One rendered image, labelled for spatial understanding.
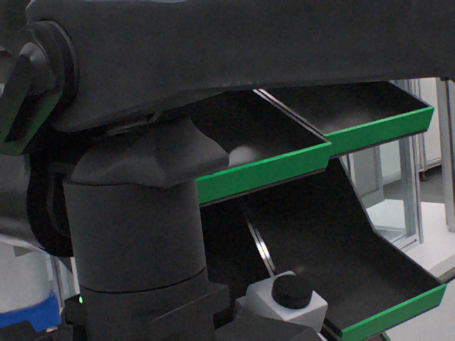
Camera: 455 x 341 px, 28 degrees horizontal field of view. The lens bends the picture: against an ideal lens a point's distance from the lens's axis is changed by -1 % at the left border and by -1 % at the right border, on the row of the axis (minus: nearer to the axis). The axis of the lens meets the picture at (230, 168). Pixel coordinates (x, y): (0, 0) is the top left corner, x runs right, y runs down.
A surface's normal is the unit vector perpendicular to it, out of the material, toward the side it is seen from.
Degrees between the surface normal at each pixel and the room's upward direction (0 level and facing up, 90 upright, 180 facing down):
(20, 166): 44
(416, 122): 115
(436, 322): 90
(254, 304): 90
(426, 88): 90
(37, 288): 90
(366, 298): 25
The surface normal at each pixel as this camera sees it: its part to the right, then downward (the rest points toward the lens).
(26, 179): -0.69, -0.15
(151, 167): -0.70, 0.22
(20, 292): 0.55, 0.11
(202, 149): 0.40, -0.66
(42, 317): 0.78, 0.04
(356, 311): 0.15, -0.84
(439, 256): -0.11, -0.97
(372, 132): 0.61, 0.49
